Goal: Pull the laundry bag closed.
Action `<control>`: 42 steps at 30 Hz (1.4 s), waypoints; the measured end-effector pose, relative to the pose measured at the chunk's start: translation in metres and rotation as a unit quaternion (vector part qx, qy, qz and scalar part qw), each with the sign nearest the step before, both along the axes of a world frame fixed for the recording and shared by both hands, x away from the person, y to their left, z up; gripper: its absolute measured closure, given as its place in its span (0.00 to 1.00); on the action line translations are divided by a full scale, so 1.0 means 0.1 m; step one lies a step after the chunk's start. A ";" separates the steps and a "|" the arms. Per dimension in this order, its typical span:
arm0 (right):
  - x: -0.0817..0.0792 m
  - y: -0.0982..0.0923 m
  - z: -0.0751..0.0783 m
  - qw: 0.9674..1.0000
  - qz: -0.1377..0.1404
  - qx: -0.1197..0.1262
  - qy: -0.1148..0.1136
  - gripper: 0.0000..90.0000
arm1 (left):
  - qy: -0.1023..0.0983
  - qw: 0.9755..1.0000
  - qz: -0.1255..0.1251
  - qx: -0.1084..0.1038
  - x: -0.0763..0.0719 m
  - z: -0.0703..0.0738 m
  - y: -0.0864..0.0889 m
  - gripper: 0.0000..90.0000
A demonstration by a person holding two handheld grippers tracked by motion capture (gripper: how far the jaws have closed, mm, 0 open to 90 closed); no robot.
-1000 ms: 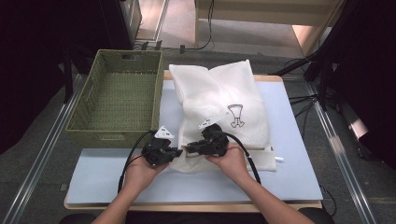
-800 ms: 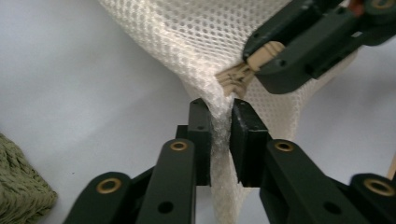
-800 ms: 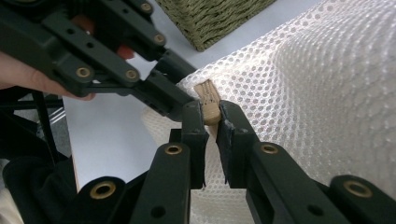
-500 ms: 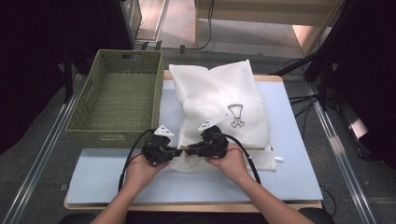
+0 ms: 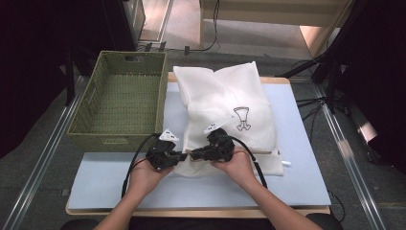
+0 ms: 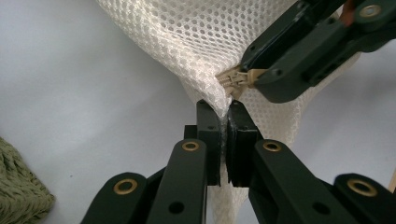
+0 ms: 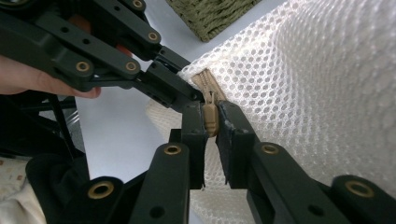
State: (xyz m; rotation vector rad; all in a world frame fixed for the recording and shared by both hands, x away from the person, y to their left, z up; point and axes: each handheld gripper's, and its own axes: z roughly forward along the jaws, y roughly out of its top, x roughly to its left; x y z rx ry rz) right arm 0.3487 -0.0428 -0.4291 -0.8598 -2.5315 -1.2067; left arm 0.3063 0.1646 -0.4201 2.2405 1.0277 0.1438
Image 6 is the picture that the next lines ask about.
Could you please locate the pale blue table board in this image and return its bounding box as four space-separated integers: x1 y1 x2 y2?
0 0 396 224

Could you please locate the green woven basket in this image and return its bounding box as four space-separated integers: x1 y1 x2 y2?
0 136 56 224

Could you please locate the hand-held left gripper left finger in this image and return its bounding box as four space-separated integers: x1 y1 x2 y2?
146 99 223 224

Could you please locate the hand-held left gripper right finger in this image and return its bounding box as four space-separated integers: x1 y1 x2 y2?
226 99 359 224

